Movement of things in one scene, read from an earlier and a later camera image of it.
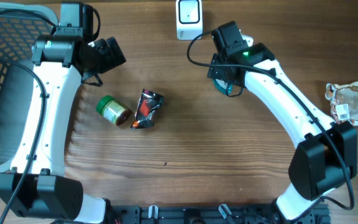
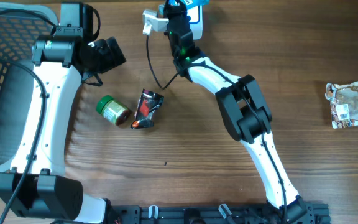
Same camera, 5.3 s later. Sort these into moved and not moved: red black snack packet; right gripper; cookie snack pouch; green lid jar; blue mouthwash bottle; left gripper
Moved: blue mouthwash bottle; right gripper
Not moved: left gripper; cookie snack pouch; red black snack packet; green lid jar
